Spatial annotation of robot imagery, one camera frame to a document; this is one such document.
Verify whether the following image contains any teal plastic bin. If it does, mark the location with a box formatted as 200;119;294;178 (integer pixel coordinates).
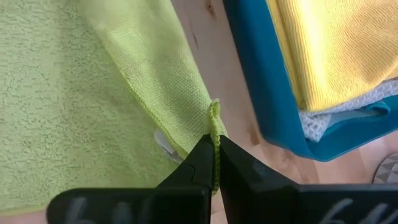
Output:
222;0;398;162

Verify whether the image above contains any grey microfiber towel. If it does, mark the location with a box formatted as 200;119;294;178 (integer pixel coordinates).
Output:
298;78;398;143

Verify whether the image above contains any green microfiber towel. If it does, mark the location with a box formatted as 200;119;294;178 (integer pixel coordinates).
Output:
0;0;228;216

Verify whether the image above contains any succulent in patterned pot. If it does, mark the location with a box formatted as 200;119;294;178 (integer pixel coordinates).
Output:
372;152;398;185

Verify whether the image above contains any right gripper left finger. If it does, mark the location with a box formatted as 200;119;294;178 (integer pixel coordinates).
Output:
45;133;216;224

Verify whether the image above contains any yellow microfiber towel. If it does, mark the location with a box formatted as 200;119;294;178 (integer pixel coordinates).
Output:
266;0;398;113

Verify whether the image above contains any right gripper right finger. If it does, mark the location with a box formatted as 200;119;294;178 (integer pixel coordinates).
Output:
218;134;398;224

